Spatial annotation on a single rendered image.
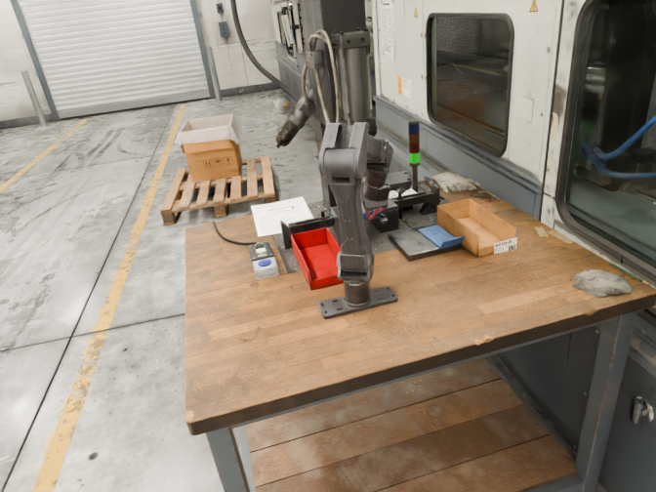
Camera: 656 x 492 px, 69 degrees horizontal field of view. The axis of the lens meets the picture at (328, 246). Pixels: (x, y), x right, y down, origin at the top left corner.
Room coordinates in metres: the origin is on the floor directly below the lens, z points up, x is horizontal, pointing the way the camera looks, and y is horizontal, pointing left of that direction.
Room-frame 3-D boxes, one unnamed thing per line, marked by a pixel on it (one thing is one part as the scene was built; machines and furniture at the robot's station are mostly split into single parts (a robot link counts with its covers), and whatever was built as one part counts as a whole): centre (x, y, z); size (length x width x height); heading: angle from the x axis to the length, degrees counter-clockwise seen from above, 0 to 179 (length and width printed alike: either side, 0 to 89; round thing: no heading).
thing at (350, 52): (1.44, -0.13, 1.37); 0.11 x 0.09 x 0.30; 102
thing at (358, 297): (1.02, -0.06, 0.94); 0.20 x 0.07 x 0.08; 102
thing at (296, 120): (1.69, 0.05, 1.25); 0.19 x 0.07 x 0.19; 102
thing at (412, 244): (1.29, -0.29, 0.91); 0.17 x 0.16 x 0.02; 102
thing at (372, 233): (1.53, -0.14, 0.88); 0.65 x 0.50 x 0.03; 102
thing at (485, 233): (1.31, -0.46, 0.93); 0.25 x 0.13 x 0.08; 12
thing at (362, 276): (1.03, -0.06, 1.00); 0.09 x 0.06 x 0.06; 67
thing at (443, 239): (1.29, -0.34, 0.93); 0.15 x 0.07 x 0.03; 16
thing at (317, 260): (1.24, 0.03, 0.93); 0.25 x 0.12 x 0.06; 12
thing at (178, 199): (4.50, 0.96, 0.07); 1.20 x 1.00 x 0.14; 6
